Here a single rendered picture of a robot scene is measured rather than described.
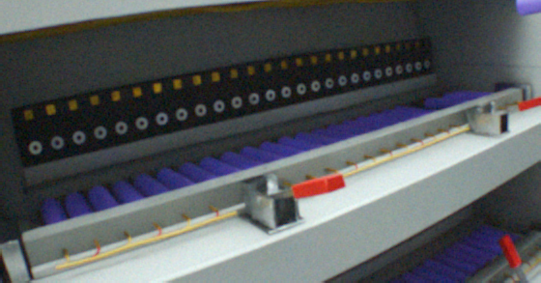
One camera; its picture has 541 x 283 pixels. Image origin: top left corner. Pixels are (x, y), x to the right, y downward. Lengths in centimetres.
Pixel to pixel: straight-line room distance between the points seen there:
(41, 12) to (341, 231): 24
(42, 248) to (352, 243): 20
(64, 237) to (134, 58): 24
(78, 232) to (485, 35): 56
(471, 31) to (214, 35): 36
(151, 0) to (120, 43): 19
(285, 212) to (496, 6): 44
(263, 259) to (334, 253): 6
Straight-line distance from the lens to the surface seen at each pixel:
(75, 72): 47
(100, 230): 29
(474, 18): 67
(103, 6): 29
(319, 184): 24
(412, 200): 36
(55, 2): 28
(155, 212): 30
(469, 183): 42
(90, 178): 40
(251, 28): 54
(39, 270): 29
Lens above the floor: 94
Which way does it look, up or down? 3 degrees up
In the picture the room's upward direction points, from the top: 16 degrees counter-clockwise
